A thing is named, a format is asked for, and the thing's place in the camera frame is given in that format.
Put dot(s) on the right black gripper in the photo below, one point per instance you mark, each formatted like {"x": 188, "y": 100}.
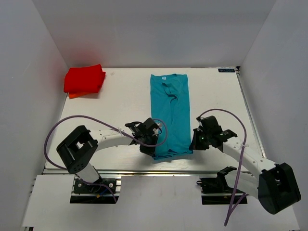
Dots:
{"x": 196, "y": 145}

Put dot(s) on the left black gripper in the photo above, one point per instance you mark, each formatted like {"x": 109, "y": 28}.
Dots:
{"x": 149, "y": 150}

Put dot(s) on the teal t-shirt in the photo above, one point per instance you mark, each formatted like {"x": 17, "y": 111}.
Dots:
{"x": 170, "y": 102}

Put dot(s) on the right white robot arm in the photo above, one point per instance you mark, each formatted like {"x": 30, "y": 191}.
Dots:
{"x": 273, "y": 185}

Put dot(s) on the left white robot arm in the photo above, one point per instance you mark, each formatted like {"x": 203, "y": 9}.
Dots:
{"x": 78, "y": 148}

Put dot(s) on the red folded t-shirt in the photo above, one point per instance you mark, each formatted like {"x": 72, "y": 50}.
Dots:
{"x": 84, "y": 79}

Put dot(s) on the orange folded t-shirt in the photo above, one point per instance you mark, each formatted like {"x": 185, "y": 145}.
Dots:
{"x": 78, "y": 94}

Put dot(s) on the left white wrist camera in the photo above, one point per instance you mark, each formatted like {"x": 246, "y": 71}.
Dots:
{"x": 158, "y": 129}

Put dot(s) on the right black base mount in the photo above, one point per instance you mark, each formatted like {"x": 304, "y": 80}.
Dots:
{"x": 215, "y": 190}

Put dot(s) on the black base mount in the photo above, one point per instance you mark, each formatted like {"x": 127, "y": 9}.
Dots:
{"x": 215, "y": 190}
{"x": 89, "y": 194}

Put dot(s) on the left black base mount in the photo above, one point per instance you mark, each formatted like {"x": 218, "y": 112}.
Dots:
{"x": 89, "y": 194}

